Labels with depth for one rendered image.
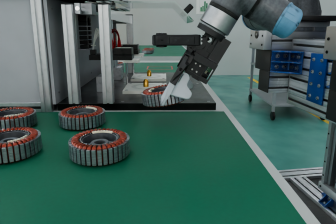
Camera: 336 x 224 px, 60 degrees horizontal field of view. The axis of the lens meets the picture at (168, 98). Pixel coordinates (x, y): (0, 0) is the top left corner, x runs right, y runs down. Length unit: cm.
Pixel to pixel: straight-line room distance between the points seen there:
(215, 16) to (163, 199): 41
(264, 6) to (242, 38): 590
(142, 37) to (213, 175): 595
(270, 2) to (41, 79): 63
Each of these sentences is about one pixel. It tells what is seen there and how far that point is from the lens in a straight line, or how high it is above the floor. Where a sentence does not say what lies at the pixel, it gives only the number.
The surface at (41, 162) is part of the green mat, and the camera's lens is 58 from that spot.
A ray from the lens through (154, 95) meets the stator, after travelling 68.
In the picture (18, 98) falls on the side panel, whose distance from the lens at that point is 95.
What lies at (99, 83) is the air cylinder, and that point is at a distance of 104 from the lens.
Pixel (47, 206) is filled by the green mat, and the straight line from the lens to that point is 45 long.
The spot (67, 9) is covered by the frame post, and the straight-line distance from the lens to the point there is 88.
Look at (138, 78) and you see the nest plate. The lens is 123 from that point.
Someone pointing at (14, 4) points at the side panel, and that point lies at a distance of 92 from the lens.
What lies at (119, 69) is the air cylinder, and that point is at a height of 82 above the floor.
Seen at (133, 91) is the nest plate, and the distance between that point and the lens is 99.
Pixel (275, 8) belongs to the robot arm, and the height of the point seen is 103.
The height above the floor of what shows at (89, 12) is 103.
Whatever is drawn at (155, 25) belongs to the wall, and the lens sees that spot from 636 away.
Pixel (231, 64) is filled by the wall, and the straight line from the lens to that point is 657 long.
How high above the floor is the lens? 98
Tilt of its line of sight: 13 degrees down
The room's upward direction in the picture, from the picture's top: straight up
